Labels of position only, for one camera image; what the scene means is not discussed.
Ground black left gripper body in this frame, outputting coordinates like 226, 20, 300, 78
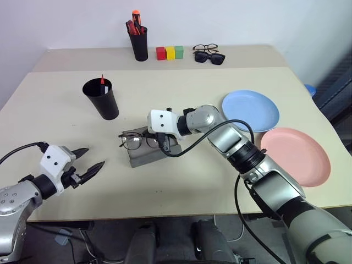
60, 164, 84, 190

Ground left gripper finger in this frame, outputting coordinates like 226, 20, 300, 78
71, 147, 90, 160
79, 161, 106, 185

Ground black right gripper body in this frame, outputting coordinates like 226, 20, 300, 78
155, 131, 178, 153

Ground thin black frame eyeglasses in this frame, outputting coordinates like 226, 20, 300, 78
118, 131, 161, 151

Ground grey glasses case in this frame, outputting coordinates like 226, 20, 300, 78
125, 126, 183, 169

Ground wide black cup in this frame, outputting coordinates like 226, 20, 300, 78
82, 78, 120, 120

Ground tall black tool holder cup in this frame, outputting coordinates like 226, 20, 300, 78
129, 29, 150, 62

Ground red tipped marker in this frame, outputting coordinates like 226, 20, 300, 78
100, 73, 109, 95

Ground blue plate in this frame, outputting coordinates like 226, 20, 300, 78
221, 91, 281, 133

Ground dark rounded shape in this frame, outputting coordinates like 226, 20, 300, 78
191, 219, 238, 264
125, 223, 161, 264

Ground black sunglasses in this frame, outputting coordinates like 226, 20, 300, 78
194, 51, 227, 66

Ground pink plate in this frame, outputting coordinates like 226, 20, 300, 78
259, 126, 331, 189

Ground black chair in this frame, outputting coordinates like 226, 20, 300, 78
312, 53, 352, 123

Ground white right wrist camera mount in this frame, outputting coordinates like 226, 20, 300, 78
147, 109, 183, 141

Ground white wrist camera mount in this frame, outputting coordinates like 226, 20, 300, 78
39, 145, 76, 196
147, 109, 183, 141

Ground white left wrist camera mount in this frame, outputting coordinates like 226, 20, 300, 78
39, 145, 76, 196

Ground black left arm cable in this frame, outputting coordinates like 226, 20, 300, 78
0, 141, 47, 166

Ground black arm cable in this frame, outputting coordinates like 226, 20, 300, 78
161, 119, 287, 264
0, 141, 47, 166

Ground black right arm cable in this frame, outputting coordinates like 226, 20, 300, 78
161, 119, 287, 264

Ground brown thin frame eyeglasses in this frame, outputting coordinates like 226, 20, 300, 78
192, 43, 220, 54

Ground white floor cable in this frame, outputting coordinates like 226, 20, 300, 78
213, 214, 246, 242

